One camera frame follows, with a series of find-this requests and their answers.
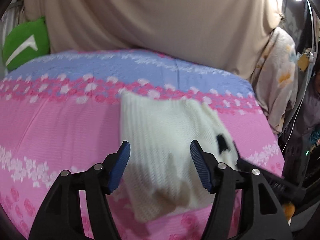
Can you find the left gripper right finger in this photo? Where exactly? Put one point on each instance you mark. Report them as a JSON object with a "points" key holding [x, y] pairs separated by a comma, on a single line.
{"points": [[261, 214]]}

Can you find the brown gloved right hand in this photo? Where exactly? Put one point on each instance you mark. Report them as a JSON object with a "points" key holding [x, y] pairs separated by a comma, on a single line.
{"points": [[289, 210]]}

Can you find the white red navy knit sweater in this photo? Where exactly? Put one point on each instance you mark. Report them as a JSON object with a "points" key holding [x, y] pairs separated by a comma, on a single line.
{"points": [[161, 177]]}

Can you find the yellow paper tag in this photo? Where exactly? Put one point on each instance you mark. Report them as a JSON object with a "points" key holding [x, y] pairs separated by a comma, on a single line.
{"points": [[303, 62]]}

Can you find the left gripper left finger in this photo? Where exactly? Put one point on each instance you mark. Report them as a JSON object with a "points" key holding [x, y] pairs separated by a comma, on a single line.
{"points": [[78, 199]]}

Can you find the pink floral bed sheet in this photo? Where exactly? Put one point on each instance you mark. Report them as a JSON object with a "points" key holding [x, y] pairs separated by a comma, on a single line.
{"points": [[61, 112]]}

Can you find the floral cream hanging cloth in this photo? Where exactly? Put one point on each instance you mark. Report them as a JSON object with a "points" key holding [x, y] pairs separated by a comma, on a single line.
{"points": [[275, 79]]}

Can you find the beige curtain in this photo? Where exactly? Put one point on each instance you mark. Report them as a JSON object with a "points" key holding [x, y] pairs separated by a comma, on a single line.
{"points": [[224, 34]]}

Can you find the green pillow with white mark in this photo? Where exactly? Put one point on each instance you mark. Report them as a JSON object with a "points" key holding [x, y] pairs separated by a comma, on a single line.
{"points": [[27, 41]]}

